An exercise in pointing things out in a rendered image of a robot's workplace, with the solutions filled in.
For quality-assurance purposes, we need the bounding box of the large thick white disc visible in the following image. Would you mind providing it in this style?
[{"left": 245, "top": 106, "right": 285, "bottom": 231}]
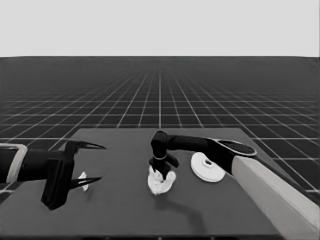
[{"left": 190, "top": 151, "right": 227, "bottom": 183}]

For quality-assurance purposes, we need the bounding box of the white round carrier with pins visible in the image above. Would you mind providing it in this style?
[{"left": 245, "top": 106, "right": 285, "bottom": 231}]
[{"left": 147, "top": 166, "right": 177, "bottom": 196}]

